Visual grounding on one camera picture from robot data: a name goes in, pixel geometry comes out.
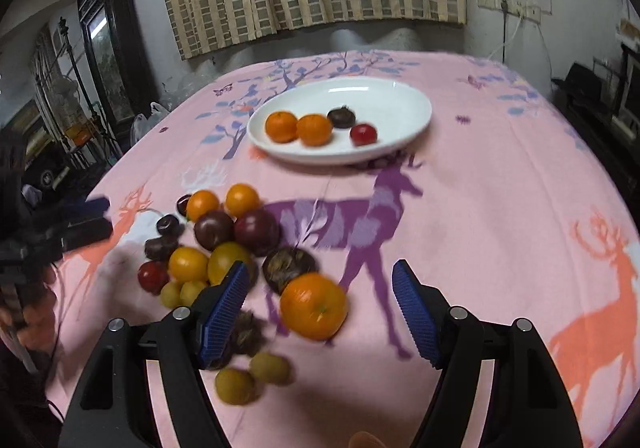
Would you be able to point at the red cherry tomato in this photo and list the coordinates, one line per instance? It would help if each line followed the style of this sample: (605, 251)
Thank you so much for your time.
(153, 276)
(363, 134)

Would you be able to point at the yellow orange fruit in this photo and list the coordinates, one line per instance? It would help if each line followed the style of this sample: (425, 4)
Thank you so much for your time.
(223, 258)
(187, 264)

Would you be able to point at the red cherry tomato on plate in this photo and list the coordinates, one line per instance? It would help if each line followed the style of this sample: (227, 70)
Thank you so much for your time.
(363, 134)

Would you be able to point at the dark water chestnut on plate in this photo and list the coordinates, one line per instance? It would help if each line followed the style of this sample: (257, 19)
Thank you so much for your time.
(342, 118)

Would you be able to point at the large orange fruit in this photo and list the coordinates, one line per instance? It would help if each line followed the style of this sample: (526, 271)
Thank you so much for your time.
(313, 306)

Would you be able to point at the white plastic bag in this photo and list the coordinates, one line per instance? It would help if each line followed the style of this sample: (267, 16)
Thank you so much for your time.
(142, 124)

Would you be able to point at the mandarin orange on plate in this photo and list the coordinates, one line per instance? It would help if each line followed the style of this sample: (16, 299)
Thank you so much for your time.
(314, 130)
(281, 127)

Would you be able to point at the wall power strip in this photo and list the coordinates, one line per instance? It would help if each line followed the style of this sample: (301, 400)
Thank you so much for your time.
(519, 8)

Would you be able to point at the yellow green longan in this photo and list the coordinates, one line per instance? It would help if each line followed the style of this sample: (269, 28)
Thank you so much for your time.
(235, 387)
(270, 369)

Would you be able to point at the yellow green longan front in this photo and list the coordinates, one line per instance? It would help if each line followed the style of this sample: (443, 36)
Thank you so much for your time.
(235, 387)

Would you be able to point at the dark framed mirror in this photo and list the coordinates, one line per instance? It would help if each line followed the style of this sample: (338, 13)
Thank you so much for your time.
(117, 60)

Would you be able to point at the yellow orange fruit left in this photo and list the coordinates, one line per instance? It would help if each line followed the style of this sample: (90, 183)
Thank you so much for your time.
(187, 264)

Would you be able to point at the small orange fruit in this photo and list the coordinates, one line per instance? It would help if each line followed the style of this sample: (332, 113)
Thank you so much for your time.
(200, 203)
(240, 199)

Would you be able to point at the yellow longan in pile left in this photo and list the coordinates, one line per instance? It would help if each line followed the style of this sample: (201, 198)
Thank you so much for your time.
(170, 295)

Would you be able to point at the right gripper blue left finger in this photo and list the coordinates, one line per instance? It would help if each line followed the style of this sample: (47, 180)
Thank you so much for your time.
(189, 340)

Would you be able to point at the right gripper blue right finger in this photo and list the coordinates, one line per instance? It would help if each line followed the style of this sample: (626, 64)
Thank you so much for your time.
(454, 342)

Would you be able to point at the dark purple plum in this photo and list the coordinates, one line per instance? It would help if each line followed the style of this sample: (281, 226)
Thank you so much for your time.
(258, 231)
(214, 228)

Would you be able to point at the pink deer print tablecloth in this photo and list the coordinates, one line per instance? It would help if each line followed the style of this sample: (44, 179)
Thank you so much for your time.
(500, 205)

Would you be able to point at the yellow orange fruit right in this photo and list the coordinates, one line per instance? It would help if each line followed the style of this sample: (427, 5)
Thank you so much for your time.
(223, 258)

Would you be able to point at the mandarin orange on plate right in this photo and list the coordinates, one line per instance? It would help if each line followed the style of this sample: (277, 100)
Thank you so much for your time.
(314, 130)

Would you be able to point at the yellow longan in pile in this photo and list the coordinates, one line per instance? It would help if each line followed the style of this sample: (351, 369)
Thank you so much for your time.
(190, 290)
(170, 295)

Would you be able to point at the yellow green longan behind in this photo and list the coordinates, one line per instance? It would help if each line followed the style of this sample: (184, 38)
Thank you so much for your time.
(270, 369)

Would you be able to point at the mandarin orange on plate left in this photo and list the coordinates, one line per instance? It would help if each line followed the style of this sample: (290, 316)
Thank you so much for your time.
(281, 127)

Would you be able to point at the dark spiky chestnut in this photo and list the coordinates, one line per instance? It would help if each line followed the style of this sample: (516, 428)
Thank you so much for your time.
(246, 339)

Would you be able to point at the dark purple plum right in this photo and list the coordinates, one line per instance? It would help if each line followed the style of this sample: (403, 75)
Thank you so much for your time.
(258, 231)

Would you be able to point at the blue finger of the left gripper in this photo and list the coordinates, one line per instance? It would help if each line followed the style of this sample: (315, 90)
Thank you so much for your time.
(87, 209)

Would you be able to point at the dark chestnut in pile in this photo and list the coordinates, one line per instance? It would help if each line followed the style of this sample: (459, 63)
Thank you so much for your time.
(160, 248)

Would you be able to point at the black monitor on shelf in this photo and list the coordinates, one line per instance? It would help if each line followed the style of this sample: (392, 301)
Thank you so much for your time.
(628, 89)

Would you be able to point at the white oval plate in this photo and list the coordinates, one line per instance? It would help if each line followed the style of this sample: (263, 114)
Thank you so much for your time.
(399, 112)

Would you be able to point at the right hand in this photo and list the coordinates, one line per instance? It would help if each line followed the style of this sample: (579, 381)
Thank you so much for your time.
(364, 440)

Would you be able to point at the dark purple plum left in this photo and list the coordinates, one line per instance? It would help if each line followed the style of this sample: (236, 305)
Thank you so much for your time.
(214, 228)

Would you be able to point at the small dark cherry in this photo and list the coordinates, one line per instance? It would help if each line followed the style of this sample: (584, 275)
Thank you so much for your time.
(168, 226)

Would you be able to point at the yellow longan in pile right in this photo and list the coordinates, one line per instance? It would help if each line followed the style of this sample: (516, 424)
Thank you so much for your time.
(190, 290)

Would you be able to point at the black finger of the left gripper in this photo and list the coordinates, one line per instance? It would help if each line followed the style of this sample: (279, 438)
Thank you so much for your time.
(83, 234)

